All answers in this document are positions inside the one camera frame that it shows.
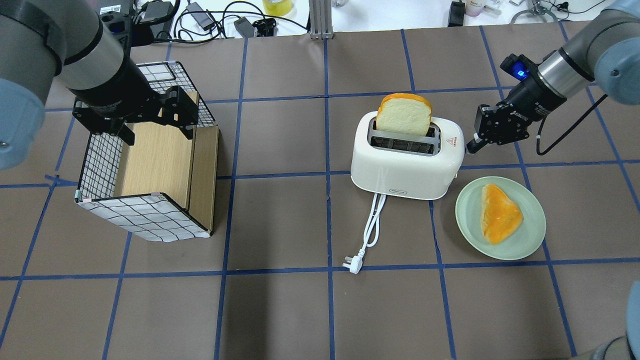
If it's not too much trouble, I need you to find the light green plate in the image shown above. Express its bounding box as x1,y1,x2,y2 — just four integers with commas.
455,176,547,261

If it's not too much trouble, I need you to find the white paper cup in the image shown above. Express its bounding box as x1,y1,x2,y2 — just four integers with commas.
464,0,487,18

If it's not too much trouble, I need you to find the yellow tape roll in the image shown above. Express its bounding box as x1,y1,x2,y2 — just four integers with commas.
262,0,294,18

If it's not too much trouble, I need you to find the aluminium frame post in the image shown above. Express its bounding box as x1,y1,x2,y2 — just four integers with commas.
308,0,334,40

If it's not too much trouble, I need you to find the black power adapter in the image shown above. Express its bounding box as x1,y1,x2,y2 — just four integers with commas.
447,0,466,27

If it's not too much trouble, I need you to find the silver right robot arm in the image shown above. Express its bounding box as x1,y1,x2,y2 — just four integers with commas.
466,0,640,154

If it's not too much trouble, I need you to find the wire basket with wooden shelf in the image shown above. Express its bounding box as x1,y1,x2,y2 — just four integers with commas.
74,61,220,242

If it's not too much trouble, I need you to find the orange bread on plate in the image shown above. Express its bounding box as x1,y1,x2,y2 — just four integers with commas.
480,183,524,245

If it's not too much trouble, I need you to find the bread slice in toaster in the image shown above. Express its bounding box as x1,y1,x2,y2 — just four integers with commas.
375,93,433,137

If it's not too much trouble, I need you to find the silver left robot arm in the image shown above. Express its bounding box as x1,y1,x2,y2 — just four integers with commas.
0,0,199,169

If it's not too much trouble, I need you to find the cream white toaster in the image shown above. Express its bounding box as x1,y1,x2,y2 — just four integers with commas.
350,111,465,200

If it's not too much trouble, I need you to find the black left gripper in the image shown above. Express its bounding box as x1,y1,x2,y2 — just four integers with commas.
72,82,199,146

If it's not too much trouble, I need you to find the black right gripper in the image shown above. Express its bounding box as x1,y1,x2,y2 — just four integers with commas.
466,100,543,154

